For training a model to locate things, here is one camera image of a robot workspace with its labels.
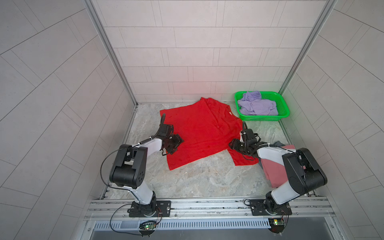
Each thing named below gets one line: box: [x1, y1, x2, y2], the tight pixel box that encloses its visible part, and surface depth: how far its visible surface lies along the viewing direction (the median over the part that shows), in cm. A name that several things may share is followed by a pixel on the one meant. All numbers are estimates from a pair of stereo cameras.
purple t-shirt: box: [237, 91, 279, 116], surface depth 111 cm
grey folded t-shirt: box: [273, 140, 286, 147], surface depth 95 cm
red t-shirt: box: [159, 97, 259, 171], surface depth 104 cm
